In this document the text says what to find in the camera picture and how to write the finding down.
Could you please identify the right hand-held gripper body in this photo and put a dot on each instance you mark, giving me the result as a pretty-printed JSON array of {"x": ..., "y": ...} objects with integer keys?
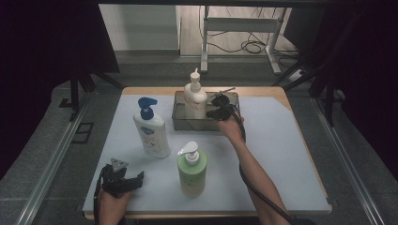
[{"x": 226, "y": 109}]

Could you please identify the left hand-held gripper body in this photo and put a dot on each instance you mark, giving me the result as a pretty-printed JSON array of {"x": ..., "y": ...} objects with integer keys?
[{"x": 114, "y": 182}]

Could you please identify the white pump bottle orange label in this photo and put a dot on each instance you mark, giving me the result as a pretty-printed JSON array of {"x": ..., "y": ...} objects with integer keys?
[{"x": 195, "y": 97}]

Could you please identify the metal mesh basket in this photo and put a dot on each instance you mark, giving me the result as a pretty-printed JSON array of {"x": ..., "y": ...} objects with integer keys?
[{"x": 180, "y": 123}]

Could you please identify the white bottle with blue pump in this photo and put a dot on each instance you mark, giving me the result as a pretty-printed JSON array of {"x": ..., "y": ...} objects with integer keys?
[{"x": 153, "y": 134}]

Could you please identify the green bottle with white pump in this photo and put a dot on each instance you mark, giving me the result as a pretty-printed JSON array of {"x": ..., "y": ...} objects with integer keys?
[{"x": 192, "y": 175}]

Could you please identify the person's right hand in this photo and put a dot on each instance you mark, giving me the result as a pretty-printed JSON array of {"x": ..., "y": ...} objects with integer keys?
[{"x": 231, "y": 128}]

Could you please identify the person's left hand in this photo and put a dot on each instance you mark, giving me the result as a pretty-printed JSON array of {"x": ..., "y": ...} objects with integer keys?
[{"x": 112, "y": 203}]

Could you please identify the light blue table mat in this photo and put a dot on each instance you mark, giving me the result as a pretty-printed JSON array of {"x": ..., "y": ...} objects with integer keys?
[{"x": 281, "y": 156}]

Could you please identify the white power strip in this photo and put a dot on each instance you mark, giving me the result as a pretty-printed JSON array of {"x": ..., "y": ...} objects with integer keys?
[{"x": 296, "y": 75}]

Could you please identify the black metal stand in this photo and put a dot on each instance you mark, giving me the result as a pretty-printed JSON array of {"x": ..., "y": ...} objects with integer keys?
[
  {"x": 74, "y": 93},
  {"x": 328, "y": 93}
]

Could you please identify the dark curtain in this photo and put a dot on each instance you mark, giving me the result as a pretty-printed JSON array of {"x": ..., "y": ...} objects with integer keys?
[
  {"x": 372, "y": 78},
  {"x": 37, "y": 62}
]

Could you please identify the black floor bracket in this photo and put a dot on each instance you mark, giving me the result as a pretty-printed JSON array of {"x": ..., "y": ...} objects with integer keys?
[{"x": 83, "y": 132}]

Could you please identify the aluminium rail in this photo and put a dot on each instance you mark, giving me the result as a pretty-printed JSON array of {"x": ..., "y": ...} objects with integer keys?
[
  {"x": 347, "y": 162},
  {"x": 53, "y": 162}
]

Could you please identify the white metal desk frame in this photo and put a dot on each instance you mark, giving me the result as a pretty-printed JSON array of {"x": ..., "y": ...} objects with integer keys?
[{"x": 241, "y": 24}]

